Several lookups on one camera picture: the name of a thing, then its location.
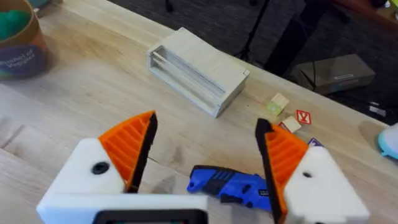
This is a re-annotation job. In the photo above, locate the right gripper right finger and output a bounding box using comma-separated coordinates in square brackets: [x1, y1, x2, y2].
[255, 118, 371, 224]

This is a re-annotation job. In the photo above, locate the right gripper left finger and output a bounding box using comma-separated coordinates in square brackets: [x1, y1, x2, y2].
[46, 110, 159, 195]

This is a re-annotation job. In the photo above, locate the red-lettered wooden cube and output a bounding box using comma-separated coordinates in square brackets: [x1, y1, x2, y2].
[279, 109, 312, 134]

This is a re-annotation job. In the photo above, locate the pale blue round object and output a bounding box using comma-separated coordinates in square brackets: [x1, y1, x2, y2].
[377, 123, 398, 161]

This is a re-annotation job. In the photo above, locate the green-faced wooden cube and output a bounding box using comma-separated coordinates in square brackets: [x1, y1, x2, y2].
[266, 93, 290, 116]

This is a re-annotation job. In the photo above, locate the grey flat box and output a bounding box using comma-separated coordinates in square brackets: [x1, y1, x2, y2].
[292, 54, 376, 96]

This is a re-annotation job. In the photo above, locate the pale wooden open box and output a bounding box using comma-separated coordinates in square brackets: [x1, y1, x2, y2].
[146, 27, 251, 118]

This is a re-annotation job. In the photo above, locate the round cardboard toy tub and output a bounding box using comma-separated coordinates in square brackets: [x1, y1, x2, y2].
[0, 0, 49, 80]

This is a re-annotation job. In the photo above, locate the black stand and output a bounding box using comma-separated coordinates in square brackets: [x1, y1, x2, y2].
[234, 0, 271, 62]

